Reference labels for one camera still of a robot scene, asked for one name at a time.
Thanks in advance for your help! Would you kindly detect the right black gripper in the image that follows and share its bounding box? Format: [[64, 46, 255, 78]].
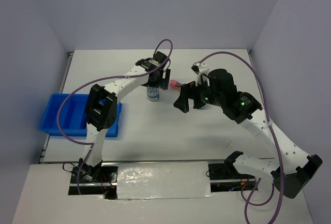
[[173, 74, 223, 112]]

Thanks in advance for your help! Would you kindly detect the blue-lidded round jar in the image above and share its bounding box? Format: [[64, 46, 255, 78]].
[[146, 86, 160, 102]]

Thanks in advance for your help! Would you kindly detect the clear case of coloured pens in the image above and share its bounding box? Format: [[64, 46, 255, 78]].
[[169, 80, 182, 91]]

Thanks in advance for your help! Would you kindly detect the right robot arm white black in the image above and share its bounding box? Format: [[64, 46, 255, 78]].
[[173, 64, 323, 199]]

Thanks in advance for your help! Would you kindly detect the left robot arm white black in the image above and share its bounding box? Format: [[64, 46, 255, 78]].
[[79, 51, 170, 182]]

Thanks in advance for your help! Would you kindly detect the blue plastic compartment tray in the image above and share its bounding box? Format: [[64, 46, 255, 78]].
[[39, 94, 123, 138]]

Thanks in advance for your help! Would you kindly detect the silver foil panel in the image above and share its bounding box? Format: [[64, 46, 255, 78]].
[[116, 161, 213, 200]]

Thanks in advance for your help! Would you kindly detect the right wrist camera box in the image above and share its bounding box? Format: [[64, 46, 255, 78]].
[[191, 62, 209, 86]]

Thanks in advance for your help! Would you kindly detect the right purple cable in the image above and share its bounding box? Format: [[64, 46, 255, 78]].
[[198, 51, 285, 224]]

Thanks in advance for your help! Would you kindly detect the purple cable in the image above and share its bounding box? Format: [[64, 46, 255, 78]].
[[56, 39, 173, 195], [198, 51, 285, 224]]

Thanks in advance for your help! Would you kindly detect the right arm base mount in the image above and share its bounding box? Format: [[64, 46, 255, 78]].
[[205, 151, 257, 192]]

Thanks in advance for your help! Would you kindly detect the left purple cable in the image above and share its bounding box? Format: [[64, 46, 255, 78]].
[[56, 39, 173, 195]]

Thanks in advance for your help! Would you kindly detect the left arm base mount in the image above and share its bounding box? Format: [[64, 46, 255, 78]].
[[62, 162, 118, 200]]

